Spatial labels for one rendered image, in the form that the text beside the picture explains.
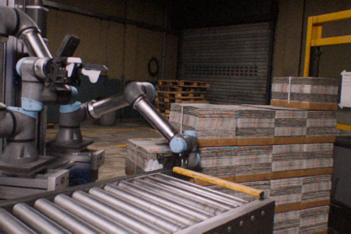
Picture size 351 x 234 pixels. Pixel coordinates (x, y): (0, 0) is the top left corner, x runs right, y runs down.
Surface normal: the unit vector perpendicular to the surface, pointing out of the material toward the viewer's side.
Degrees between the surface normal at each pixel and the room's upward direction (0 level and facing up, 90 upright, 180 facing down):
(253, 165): 90
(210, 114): 90
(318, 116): 90
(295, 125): 90
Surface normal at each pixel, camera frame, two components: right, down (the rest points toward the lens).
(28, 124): 0.84, 0.07
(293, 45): -0.68, 0.00
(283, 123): 0.45, 0.07
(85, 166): -0.11, 0.04
